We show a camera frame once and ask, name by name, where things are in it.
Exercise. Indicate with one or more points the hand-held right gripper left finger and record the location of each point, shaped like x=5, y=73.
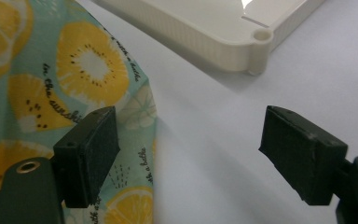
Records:
x=87, y=155

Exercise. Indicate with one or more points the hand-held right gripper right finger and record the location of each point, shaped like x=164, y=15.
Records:
x=301, y=155

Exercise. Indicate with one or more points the lemon print cloth bag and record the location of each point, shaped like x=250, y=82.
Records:
x=28, y=77

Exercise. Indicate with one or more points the white plastic tray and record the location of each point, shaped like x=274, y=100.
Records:
x=199, y=28

